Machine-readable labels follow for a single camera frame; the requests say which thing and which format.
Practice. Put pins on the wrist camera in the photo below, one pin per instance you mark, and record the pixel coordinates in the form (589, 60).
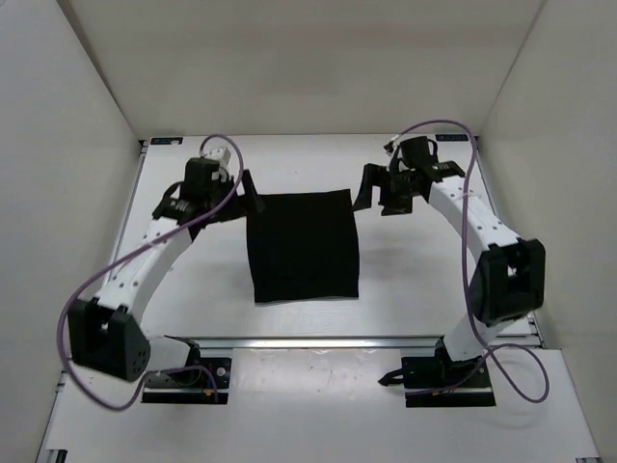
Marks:
(419, 152)
(220, 155)

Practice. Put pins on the aluminium side rail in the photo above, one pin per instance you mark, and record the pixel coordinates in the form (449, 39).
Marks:
(501, 212)
(119, 237)

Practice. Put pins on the right table label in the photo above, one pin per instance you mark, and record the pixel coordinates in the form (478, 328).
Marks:
(451, 137)

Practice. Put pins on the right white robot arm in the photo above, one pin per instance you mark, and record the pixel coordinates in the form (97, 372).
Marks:
(448, 197)

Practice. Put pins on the right aluminium side rail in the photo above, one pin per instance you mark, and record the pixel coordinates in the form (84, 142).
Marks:
(501, 212)

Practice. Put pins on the aluminium front rail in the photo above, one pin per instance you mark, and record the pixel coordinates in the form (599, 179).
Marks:
(317, 343)

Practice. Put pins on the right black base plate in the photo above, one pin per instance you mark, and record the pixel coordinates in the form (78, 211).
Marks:
(439, 382)

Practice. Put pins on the left table label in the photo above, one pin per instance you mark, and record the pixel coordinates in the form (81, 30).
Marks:
(166, 141)

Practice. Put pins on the black skirt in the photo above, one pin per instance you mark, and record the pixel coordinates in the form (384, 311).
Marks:
(304, 246)

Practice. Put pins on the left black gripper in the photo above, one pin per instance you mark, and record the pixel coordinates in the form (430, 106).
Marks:
(254, 200)

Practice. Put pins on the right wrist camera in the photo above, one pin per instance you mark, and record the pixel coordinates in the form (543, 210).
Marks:
(419, 152)

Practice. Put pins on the table label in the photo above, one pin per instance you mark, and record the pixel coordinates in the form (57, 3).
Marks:
(451, 137)
(166, 141)

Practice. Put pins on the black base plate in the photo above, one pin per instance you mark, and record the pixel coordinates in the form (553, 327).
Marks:
(206, 384)
(439, 382)

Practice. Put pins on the left aluminium side rail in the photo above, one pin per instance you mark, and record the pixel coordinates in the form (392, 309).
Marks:
(119, 237)

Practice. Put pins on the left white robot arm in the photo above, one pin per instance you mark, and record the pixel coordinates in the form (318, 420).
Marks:
(105, 332)

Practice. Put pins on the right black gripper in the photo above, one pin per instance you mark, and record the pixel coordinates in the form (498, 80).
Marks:
(373, 176)

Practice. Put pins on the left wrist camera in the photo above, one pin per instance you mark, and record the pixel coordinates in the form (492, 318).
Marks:
(220, 155)

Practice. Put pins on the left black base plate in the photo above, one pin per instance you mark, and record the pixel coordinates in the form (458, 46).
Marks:
(206, 384)

